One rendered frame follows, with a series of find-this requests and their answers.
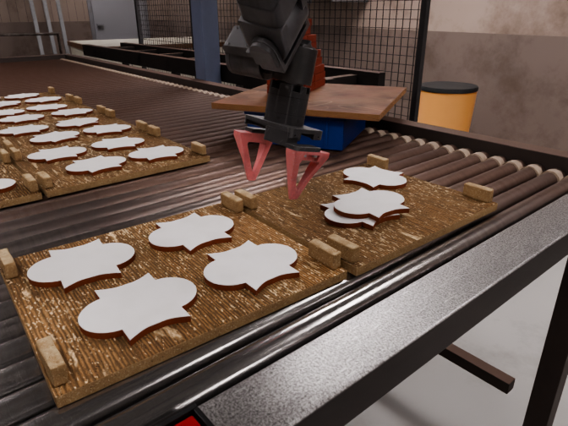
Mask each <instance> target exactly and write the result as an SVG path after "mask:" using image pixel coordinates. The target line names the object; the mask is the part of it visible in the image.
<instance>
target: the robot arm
mask: <svg viewBox="0 0 568 426"><path fill-rule="evenodd" d="M237 4H238V7H239V10H240V13H241V16H240V18H239V20H238V23H239V25H235V26H234V27H233V28H232V31H231V33H230V34H229V36H228V37H227V40H226V41H225V43H224V45H223V47H222V48H223V50H224V52H225V53H226V54H225V59H226V65H227V68H228V70H229V71H230V72H231V73H233V74H240V75H244V76H249V77H252V78H256V79H264V80H269V79H270V88H269V93H268V98H267V102H266V108H265V116H257V115H249V114H246V116H245V121H244V123H246V124H252V125H254V126H258V127H260V128H256V127H245V130H234V133H233V135H234V138H235V140H236V142H237V145H238V149H239V152H240V155H241V157H242V160H243V165H244V169H245V172H246V176H247V179H248V180H249V181H254V180H255V179H256V178H257V176H258V174H259V171H260V169H261V167H262V165H263V163H264V161H265V158H266V156H267V154H268V151H269V149H270V147H271V144H272V142H273V143H276V144H279V145H283V146H285V147H286V148H287V149H286V159H287V187H288V196H289V199H298V197H299V195H300V194H301V193H302V192H303V190H304V188H305V187H306V185H307V184H308V182H309V180H310V179H311V178H312V176H313V175H314V174H315V173H316V172H317V171H318V170H319V169H320V168H321V167H322V165H323V164H324V163H325V162H326V161H327V159H328V158H329V155H330V153H328V152H325V151H322V150H321V148H320V147H317V146H313V145H299V144H297V142H298V141H300V139H301V135H303V136H306V137H310V139H312V140H321V137H322V133H323V131H322V130H318V129H316V128H310V127H307V126H304V125H303V124H304V119H305V114H306V110H307V105H308V101H309V93H310V89H311V88H308V87H303V85H309V86H311V84H312V80H313V76H314V68H315V64H316V59H317V54H318V51H317V50H315V48H314V47H312V45H311V41H309V40H304V39H303V37H304V35H305V33H306V31H307V29H308V27H309V26H310V23H309V19H308V15H309V8H308V4H307V0H237ZM277 79H278V80H277ZM248 142H255V143H259V149H258V154H257V157H256V161H255V163H254V168H253V170H252V167H251V162H250V157H249V148H248ZM302 161H310V163H309V165H308V167H307V169H306V171H305V173H304V174H303V176H302V178H301V180H300V182H299V184H298V186H297V187H296V183H297V176H298V168H299V164H300V162H302Z"/></svg>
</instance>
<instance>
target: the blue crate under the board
mask: <svg viewBox="0 0 568 426"><path fill-rule="evenodd" d="M244 114H249V115H257V116H265V113H264V112H245V111H244ZM365 121H366V120H355V119H344V118H333V117H311V116H305V119H304V124H303V125H304V126H307V127H310V128H316V129H318V130H322V131H323V133H322V137H321V140H312V139H310V137H306V136H303V135H301V139H300V141H298V142H297V144H299V145H313V146H317V147H320V148H321V149H323V150H339V151H342V150H344V149H345V148H346V147H347V146H348V145H349V144H350V143H351V142H352V141H353V140H354V139H355V138H356V137H357V136H358V135H359V134H360V133H361V132H362V131H363V130H364V129H365Z"/></svg>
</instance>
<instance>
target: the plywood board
mask: <svg viewBox="0 0 568 426"><path fill-rule="evenodd" d="M406 91H407V87H391V86H374V85H342V84H325V85H323V86H320V87H319V88H317V89H315V90H312V91H310V93H309V101H308V105H307V110H306V114H305V116H311V117H333V118H344V119H355V120H366V121H377V122H379V121H380V119H381V118H382V117H383V116H384V115H385V114H386V113H387V112H388V111H389V110H390V109H391V108H392V107H393V106H394V105H395V104H396V103H397V102H398V101H399V100H400V99H401V98H402V97H403V95H404V94H405V93H406ZM267 98H268V93H267V84H265V85H261V86H258V87H255V88H253V89H251V90H246V91H244V92H241V93H238V94H236V95H233V96H228V97H227V98H224V99H221V100H219V101H214V102H211V108H212V109H222V110H233V111H245V112H265V108H266V102H267Z"/></svg>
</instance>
